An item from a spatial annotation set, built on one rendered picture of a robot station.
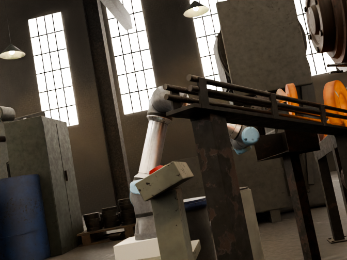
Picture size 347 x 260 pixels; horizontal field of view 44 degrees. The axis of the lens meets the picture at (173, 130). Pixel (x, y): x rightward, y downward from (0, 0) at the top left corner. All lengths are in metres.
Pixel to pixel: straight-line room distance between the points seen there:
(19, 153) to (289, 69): 2.99
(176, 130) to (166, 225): 10.90
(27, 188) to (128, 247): 3.07
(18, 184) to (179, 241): 3.65
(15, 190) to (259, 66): 2.77
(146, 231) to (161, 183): 0.69
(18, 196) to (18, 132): 0.75
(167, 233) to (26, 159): 3.90
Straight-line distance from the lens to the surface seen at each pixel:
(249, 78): 4.47
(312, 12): 1.89
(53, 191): 4.82
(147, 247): 1.69
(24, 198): 4.66
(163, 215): 1.11
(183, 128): 11.96
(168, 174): 1.03
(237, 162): 4.16
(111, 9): 11.31
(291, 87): 1.97
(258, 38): 4.59
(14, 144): 5.00
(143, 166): 1.87
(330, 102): 1.35
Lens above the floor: 0.58
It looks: 6 degrees up
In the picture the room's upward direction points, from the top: 10 degrees counter-clockwise
